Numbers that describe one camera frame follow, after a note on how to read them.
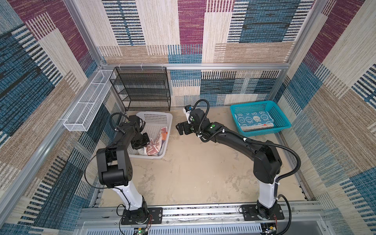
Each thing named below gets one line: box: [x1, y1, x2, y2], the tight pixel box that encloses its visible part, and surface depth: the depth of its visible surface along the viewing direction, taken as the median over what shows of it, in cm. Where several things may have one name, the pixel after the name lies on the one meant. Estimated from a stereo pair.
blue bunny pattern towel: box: [234, 111, 274, 127], surface depth 111 cm
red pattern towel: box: [145, 126, 168, 156], surface depth 95 cm
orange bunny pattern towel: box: [240, 122, 275, 132], surface depth 107 cm
